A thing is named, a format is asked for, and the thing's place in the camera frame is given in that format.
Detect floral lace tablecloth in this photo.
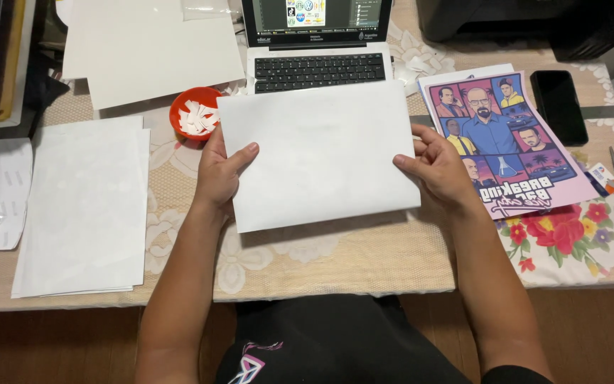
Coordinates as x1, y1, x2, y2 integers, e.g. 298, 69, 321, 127
0, 0, 614, 315

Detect person's left hand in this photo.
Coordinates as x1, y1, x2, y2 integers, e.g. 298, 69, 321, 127
193, 124, 260, 213

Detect large white card sheets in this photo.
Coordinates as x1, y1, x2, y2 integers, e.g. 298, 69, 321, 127
62, 0, 246, 111

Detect white paper scraps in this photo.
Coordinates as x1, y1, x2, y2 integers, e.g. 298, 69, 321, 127
178, 100, 220, 136

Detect white paper sheet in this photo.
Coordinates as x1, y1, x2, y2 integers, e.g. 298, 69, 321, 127
216, 79, 422, 234

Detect clear plastic sleeve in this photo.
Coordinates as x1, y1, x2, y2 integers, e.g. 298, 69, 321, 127
181, 0, 233, 22

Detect white laptop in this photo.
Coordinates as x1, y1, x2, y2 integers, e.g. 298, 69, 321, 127
241, 0, 394, 96

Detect person's right hand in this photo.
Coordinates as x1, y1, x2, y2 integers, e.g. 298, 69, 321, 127
393, 124, 481, 210

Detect small printed card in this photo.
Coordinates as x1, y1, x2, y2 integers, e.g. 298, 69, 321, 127
584, 162, 614, 197

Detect orange bowl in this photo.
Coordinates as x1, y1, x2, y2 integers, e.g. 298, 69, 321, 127
169, 87, 225, 142

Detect stack of white sheets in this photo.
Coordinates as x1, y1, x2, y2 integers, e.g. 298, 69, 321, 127
11, 115, 151, 299

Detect colourful cartoon poster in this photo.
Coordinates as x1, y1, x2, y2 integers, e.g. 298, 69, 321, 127
424, 71, 601, 220

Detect black smartphone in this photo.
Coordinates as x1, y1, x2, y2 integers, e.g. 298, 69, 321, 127
530, 70, 589, 147

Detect black printer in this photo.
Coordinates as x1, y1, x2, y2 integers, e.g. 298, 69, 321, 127
416, 0, 614, 63

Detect person's black shirt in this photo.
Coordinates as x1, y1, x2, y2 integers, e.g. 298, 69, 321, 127
215, 294, 553, 384

